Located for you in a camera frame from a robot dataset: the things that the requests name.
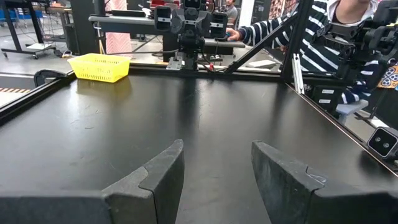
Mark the white column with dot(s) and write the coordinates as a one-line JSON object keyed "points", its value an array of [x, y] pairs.
{"points": [[246, 12]]}

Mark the person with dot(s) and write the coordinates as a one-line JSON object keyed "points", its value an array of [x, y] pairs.
{"points": [[317, 46], [231, 9]]}

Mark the grey stool seat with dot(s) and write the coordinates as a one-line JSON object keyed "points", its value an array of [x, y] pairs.
{"points": [[351, 109]]}

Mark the black clamp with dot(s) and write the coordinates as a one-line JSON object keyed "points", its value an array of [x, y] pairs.
{"points": [[46, 76]]}

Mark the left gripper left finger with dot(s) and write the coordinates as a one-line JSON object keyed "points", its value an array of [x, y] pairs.
{"points": [[93, 205]]}

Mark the patterned cloth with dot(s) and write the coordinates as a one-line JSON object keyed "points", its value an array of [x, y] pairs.
{"points": [[389, 77]]}

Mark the yellow plastic basket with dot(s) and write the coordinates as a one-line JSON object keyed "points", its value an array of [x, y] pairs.
{"points": [[99, 68]]}

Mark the pink patterned panel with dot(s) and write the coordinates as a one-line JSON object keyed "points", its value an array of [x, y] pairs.
{"points": [[118, 40]]}

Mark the black drawer cabinet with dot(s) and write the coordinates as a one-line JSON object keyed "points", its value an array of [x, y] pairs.
{"points": [[328, 96]]}

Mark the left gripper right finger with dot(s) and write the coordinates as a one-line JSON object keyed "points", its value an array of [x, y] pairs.
{"points": [[311, 202]]}

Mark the black diagonal frame strut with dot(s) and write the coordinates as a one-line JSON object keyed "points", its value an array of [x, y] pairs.
{"points": [[261, 45]]}

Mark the white paper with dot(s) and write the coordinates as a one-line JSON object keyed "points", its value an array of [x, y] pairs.
{"points": [[261, 63]]}

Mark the black pole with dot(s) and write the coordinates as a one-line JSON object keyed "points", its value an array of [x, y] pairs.
{"points": [[84, 28]]}

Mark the black frame post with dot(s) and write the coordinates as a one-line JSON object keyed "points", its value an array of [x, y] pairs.
{"points": [[295, 37]]}

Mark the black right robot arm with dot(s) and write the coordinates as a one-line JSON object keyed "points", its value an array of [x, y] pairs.
{"points": [[189, 43]]}

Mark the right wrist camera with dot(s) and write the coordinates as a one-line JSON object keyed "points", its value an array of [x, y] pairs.
{"points": [[192, 3]]}

